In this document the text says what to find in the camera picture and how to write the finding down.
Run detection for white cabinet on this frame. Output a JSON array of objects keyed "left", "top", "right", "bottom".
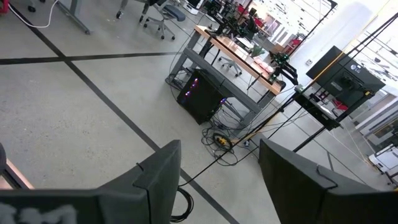
[{"left": 368, "top": 144, "right": 398, "bottom": 188}]

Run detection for white floor cable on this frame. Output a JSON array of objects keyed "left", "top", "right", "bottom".
[{"left": 7, "top": 0, "right": 60, "bottom": 29}]

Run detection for wooden top robot desk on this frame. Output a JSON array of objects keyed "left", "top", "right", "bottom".
[{"left": 167, "top": 24, "right": 299, "bottom": 127}]

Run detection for tangled black cable bundle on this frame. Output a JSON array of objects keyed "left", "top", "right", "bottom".
[{"left": 198, "top": 116, "right": 252, "bottom": 167}]

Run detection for grey desk foot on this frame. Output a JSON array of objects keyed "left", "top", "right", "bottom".
[{"left": 57, "top": 0, "right": 92, "bottom": 36}]

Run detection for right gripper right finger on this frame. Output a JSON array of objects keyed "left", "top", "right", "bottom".
[{"left": 259, "top": 138, "right": 348, "bottom": 224}]

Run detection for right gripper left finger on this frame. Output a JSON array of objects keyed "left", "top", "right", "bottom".
[{"left": 94, "top": 139, "right": 182, "bottom": 224}]

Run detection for yellow power strip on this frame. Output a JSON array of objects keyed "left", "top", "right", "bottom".
[{"left": 213, "top": 133, "right": 233, "bottom": 151}]

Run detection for black cable coil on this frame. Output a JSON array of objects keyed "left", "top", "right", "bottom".
[{"left": 169, "top": 152, "right": 233, "bottom": 223}]

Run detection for black LG monitor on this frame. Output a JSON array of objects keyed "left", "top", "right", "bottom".
[{"left": 305, "top": 45, "right": 387, "bottom": 109}]

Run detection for black monitor stand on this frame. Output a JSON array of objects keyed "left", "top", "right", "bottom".
[{"left": 292, "top": 12, "right": 398, "bottom": 153}]

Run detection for grey office chair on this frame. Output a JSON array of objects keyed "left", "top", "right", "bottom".
[{"left": 139, "top": 0, "right": 188, "bottom": 42}]

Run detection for black tower purple lights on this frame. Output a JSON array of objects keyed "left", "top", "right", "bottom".
[{"left": 175, "top": 68, "right": 228, "bottom": 126}]

